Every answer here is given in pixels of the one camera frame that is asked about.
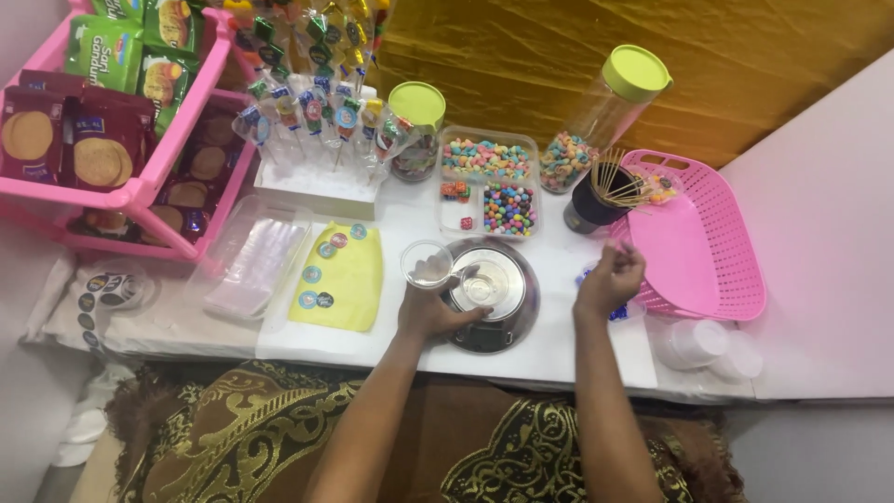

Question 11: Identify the person's left hand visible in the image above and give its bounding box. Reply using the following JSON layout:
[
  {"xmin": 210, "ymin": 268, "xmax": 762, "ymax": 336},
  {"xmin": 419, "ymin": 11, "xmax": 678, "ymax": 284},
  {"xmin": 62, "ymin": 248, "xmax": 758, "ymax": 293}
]
[{"xmin": 397, "ymin": 260, "xmax": 497, "ymax": 344}]

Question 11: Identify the person's right hand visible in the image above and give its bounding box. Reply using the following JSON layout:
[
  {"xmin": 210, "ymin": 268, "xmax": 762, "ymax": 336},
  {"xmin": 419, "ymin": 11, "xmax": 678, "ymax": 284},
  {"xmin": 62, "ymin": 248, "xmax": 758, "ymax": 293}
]
[{"xmin": 573, "ymin": 240, "xmax": 648, "ymax": 321}]

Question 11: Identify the small clear plastic cup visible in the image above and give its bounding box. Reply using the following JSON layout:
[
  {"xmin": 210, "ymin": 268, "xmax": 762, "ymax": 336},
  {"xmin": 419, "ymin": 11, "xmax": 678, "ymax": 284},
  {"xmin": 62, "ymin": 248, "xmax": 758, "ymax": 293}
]
[
  {"xmin": 400, "ymin": 240, "xmax": 455, "ymax": 291},
  {"xmin": 459, "ymin": 260, "xmax": 505, "ymax": 307}
]

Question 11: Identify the black cup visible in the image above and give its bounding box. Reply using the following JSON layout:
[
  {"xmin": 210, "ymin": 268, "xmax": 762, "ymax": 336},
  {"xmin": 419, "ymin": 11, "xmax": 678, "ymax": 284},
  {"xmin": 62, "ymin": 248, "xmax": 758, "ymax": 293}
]
[{"xmin": 563, "ymin": 164, "xmax": 641, "ymax": 236}]

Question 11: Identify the pink plastic basket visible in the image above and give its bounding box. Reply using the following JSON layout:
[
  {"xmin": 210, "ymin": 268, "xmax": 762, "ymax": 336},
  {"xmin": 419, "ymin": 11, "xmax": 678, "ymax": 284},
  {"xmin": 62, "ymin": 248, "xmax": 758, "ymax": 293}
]
[{"xmin": 606, "ymin": 149, "xmax": 768, "ymax": 323}]

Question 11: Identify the wrapped candy skewer packet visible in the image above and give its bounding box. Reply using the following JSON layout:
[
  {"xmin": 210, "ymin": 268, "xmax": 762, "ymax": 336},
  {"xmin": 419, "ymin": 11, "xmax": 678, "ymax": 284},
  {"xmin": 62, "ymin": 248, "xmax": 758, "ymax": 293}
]
[{"xmin": 644, "ymin": 172, "xmax": 683, "ymax": 206}]

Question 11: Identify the bundle of wooden skewers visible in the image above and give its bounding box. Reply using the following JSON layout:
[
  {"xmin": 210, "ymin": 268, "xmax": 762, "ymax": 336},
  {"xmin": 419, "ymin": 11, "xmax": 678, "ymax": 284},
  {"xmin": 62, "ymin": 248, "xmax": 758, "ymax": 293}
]
[{"xmin": 590, "ymin": 146, "xmax": 655, "ymax": 212}]

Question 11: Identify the round silver kitchen scale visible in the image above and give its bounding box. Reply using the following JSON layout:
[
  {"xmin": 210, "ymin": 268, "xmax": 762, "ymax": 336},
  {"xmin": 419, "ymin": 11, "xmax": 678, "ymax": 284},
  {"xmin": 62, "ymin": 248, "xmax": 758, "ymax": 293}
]
[{"xmin": 439, "ymin": 237, "xmax": 542, "ymax": 356}]

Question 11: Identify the heap of colourful ball candies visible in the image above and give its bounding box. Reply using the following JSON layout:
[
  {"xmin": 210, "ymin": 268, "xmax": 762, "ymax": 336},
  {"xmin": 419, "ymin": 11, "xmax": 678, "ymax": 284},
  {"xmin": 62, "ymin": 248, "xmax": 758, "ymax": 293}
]
[{"xmin": 482, "ymin": 182, "xmax": 538, "ymax": 238}]

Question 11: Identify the clear divided plastic container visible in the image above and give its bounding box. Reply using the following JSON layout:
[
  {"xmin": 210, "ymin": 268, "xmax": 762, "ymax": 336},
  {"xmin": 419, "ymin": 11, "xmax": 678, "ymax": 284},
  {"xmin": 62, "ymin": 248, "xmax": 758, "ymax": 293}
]
[{"xmin": 433, "ymin": 126, "xmax": 545, "ymax": 243}]

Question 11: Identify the tall jar with green lid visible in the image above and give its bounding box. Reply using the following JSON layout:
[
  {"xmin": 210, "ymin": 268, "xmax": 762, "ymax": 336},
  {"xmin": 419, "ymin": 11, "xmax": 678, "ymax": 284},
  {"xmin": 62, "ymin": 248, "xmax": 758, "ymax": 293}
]
[{"xmin": 538, "ymin": 44, "xmax": 674, "ymax": 196}]

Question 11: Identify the golden crinkled backdrop cloth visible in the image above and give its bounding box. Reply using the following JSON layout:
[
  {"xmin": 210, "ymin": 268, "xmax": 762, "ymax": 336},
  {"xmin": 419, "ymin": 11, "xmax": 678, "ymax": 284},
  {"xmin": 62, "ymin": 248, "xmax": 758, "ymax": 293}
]
[{"xmin": 369, "ymin": 0, "xmax": 894, "ymax": 170}]

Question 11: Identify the short jar with green lid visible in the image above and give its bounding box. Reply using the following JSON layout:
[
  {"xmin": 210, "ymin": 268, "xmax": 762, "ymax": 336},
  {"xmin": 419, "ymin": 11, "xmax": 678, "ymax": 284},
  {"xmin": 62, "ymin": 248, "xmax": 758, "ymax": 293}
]
[{"xmin": 387, "ymin": 81, "xmax": 447, "ymax": 184}]

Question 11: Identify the yellow sticker backing sheet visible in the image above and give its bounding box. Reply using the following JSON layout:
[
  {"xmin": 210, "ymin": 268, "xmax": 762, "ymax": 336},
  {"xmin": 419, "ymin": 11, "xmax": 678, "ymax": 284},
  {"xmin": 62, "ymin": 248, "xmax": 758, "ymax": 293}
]
[{"xmin": 287, "ymin": 221, "xmax": 384, "ymax": 333}]

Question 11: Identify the group of round stickers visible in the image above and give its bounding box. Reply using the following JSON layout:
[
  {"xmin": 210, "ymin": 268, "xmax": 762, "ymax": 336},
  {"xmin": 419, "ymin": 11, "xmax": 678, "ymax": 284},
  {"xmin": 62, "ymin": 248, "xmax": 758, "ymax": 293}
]
[{"xmin": 298, "ymin": 223, "xmax": 369, "ymax": 311}]

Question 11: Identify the white foam stand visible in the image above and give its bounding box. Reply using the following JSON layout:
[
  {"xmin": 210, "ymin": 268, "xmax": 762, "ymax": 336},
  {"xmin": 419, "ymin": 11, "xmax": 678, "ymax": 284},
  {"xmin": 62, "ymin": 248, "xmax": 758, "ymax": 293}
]
[{"xmin": 252, "ymin": 82, "xmax": 400, "ymax": 222}]

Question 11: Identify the row of wrapped candy skewers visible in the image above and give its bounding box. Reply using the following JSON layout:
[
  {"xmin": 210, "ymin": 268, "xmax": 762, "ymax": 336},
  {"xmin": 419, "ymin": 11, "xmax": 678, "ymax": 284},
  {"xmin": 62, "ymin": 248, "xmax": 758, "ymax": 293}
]
[{"xmin": 222, "ymin": 0, "xmax": 414, "ymax": 184}]

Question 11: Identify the stack of clear plastic bags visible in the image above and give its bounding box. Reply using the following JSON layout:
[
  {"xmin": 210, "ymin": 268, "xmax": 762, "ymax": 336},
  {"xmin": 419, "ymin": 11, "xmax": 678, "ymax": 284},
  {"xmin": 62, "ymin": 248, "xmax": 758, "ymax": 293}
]
[{"xmin": 203, "ymin": 217, "xmax": 309, "ymax": 320}]

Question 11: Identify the clear plastic tray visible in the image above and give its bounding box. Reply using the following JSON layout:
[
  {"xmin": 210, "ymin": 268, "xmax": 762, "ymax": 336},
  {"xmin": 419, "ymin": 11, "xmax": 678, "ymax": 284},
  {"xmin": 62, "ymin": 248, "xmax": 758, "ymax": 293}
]
[{"xmin": 186, "ymin": 195, "xmax": 316, "ymax": 324}]

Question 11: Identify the brown gold patterned garment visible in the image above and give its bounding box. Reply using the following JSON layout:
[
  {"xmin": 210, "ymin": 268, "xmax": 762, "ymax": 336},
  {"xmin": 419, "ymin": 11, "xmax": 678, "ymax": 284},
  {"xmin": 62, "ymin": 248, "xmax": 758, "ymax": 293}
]
[{"xmin": 103, "ymin": 359, "xmax": 750, "ymax": 503}]

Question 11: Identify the roll of round stickers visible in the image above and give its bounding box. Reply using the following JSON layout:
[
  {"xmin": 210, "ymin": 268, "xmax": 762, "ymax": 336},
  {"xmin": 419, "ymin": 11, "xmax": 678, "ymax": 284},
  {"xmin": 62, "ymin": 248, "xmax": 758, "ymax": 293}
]
[{"xmin": 75, "ymin": 268, "xmax": 152, "ymax": 350}]

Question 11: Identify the pink rack with snack packets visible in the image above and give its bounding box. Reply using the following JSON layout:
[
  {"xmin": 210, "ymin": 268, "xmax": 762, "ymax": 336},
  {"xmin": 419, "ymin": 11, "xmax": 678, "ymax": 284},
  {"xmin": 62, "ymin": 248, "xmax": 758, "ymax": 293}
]
[{"xmin": 0, "ymin": 0, "xmax": 261, "ymax": 265}]

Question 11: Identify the white plastic bag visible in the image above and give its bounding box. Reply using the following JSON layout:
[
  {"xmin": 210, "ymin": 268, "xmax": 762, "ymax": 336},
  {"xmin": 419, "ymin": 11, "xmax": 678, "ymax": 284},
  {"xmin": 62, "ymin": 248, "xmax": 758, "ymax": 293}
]
[{"xmin": 50, "ymin": 362, "xmax": 135, "ymax": 469}]

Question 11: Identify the heap of pastel ring candies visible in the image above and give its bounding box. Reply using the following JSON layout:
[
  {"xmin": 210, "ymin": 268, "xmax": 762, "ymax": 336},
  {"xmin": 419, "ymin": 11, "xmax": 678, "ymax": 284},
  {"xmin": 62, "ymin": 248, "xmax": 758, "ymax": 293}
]
[{"xmin": 442, "ymin": 138, "xmax": 534, "ymax": 182}]

